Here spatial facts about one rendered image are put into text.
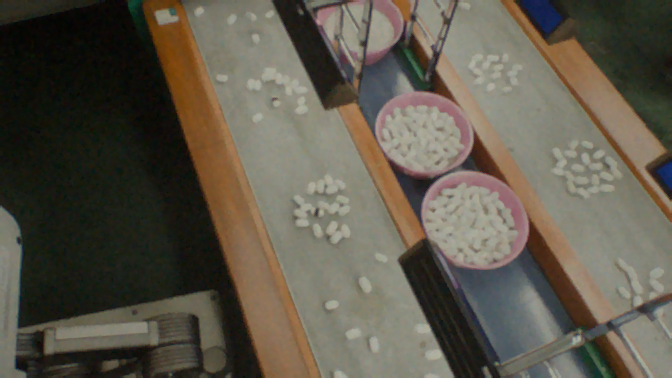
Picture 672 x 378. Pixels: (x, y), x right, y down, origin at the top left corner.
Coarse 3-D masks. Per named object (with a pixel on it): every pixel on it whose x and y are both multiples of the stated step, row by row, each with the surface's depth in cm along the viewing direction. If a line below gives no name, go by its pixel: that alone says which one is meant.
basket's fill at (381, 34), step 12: (360, 12) 165; (372, 12) 166; (324, 24) 163; (348, 24) 163; (360, 24) 163; (372, 24) 163; (384, 24) 164; (348, 36) 160; (372, 36) 161; (384, 36) 162; (348, 48) 158; (372, 48) 159
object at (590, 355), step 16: (640, 304) 100; (656, 304) 95; (608, 320) 111; (624, 320) 105; (656, 320) 98; (592, 336) 117; (624, 336) 108; (592, 352) 119; (592, 368) 120; (608, 368) 118; (640, 368) 105
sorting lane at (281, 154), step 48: (192, 0) 163; (240, 0) 164; (240, 48) 154; (288, 48) 156; (240, 96) 146; (288, 96) 147; (240, 144) 138; (288, 144) 139; (336, 144) 140; (288, 192) 132; (336, 192) 133; (288, 240) 126; (384, 240) 127; (336, 288) 120; (384, 288) 121; (336, 336) 115; (384, 336) 116; (432, 336) 116
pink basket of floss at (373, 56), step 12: (360, 0) 167; (384, 0) 164; (324, 12) 163; (384, 12) 167; (396, 12) 162; (396, 24) 163; (396, 36) 161; (384, 48) 154; (348, 60) 160; (372, 60) 160
